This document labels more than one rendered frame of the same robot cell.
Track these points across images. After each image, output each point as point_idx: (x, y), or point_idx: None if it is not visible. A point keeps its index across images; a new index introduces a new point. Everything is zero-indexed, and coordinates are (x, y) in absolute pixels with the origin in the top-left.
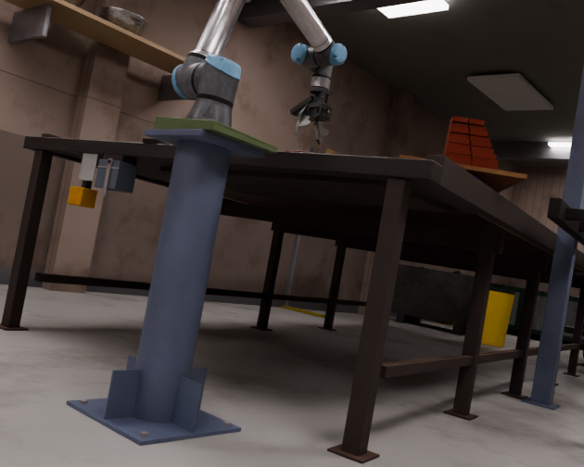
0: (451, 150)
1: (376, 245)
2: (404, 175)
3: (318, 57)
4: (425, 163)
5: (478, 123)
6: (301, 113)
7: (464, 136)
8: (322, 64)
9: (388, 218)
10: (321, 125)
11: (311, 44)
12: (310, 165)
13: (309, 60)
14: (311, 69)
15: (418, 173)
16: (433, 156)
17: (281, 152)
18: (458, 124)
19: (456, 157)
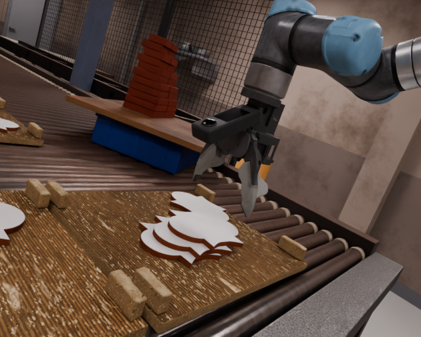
0: (162, 87)
1: None
2: (391, 288)
3: (375, 85)
4: (401, 271)
5: (175, 50)
6: (260, 166)
7: (166, 66)
8: (358, 91)
9: (363, 329)
10: (222, 154)
11: None
12: (359, 327)
13: (357, 76)
14: (305, 66)
15: (395, 282)
16: (376, 244)
17: (349, 333)
18: (164, 49)
19: (162, 95)
